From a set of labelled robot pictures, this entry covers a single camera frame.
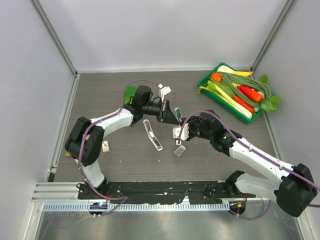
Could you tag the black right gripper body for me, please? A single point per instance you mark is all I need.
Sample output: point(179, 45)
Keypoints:
point(195, 128)

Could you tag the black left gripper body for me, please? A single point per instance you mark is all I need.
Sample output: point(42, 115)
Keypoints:
point(161, 117)

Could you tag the white stapler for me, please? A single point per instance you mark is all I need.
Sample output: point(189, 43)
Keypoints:
point(151, 135)

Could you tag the staples tray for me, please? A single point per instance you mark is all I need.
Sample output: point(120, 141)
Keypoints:
point(180, 150)

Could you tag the staples box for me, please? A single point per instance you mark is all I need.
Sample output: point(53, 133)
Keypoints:
point(105, 146)

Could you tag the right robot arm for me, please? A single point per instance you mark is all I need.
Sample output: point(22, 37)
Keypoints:
point(292, 187)

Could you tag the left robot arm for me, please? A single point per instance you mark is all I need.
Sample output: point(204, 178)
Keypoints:
point(84, 143)

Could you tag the green bok choy toy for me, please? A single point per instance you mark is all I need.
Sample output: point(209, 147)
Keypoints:
point(129, 93)

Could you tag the pale green leek toy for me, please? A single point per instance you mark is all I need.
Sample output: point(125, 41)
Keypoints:
point(226, 95)

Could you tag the orange pumpkin toy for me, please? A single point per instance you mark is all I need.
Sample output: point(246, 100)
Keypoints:
point(216, 77)

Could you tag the green plastic tray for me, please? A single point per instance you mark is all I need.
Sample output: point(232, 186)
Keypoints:
point(222, 103)

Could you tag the red chili pepper toy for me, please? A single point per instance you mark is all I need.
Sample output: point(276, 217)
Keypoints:
point(243, 103)

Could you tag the orange carrot toy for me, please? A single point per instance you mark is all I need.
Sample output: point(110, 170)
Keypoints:
point(250, 93)

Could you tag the green long beans bundle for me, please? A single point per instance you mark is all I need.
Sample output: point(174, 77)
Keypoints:
point(233, 81)

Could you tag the white radish toy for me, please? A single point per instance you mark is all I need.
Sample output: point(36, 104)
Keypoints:
point(225, 69)

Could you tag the yellow corn toy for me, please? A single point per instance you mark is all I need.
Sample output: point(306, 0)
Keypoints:
point(243, 73)

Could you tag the green lettuce leaf toy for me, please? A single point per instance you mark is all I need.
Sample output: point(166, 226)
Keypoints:
point(270, 101)

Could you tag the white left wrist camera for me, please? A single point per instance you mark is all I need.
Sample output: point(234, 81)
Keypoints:
point(163, 90)

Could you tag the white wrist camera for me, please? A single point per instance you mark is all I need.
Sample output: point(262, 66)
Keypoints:
point(180, 134)
point(163, 90)

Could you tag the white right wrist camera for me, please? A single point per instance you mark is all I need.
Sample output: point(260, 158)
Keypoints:
point(180, 134)

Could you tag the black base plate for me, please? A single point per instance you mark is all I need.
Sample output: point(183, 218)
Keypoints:
point(172, 192)

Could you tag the perforated cable duct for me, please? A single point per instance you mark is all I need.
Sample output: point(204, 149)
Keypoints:
point(91, 206)

